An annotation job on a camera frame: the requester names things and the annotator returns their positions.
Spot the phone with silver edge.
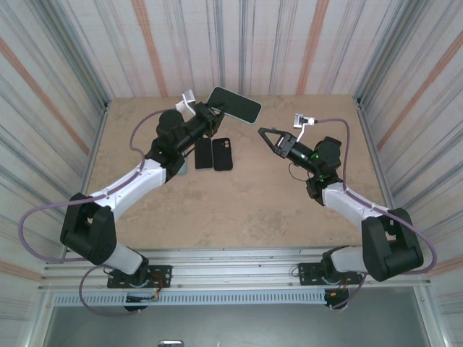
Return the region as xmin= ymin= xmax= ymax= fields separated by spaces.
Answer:
xmin=194 ymin=137 xmax=213 ymax=171

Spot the black phone case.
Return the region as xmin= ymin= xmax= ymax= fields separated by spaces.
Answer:
xmin=211 ymin=137 xmax=234 ymax=172

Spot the aluminium table edge profile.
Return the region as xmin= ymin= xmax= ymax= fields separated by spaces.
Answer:
xmin=354 ymin=95 xmax=412 ymax=258
xmin=40 ymin=100 xmax=111 ymax=279

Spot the grey metal panel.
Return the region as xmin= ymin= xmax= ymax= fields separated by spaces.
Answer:
xmin=43 ymin=305 xmax=431 ymax=347

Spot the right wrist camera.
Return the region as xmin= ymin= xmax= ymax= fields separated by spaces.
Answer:
xmin=292 ymin=113 xmax=318 ymax=144

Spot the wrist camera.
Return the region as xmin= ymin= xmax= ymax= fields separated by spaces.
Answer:
xmin=292 ymin=113 xmax=318 ymax=144
xmin=175 ymin=90 xmax=198 ymax=113

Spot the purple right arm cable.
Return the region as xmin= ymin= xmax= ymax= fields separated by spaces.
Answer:
xmin=313 ymin=117 xmax=438 ymax=311

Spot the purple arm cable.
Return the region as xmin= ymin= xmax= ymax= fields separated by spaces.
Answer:
xmin=313 ymin=117 xmax=438 ymax=311
xmin=17 ymin=109 xmax=171 ymax=317

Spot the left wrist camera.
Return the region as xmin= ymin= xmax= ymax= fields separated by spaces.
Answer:
xmin=175 ymin=90 xmax=198 ymax=113

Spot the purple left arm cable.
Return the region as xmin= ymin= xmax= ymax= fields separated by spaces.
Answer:
xmin=17 ymin=109 xmax=171 ymax=317

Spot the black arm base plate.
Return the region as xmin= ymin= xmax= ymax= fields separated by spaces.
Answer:
xmin=296 ymin=261 xmax=365 ymax=287
xmin=107 ymin=264 xmax=173 ymax=290

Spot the red black wire bundle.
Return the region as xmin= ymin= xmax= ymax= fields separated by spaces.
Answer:
xmin=150 ymin=273 xmax=163 ymax=301
xmin=327 ymin=276 xmax=351 ymax=298

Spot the aluminium mounting rail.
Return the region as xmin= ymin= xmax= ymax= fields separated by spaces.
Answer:
xmin=38 ymin=247 xmax=433 ymax=292

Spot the perforated cable tray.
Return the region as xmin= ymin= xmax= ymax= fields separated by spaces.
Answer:
xmin=53 ymin=291 xmax=328 ymax=308

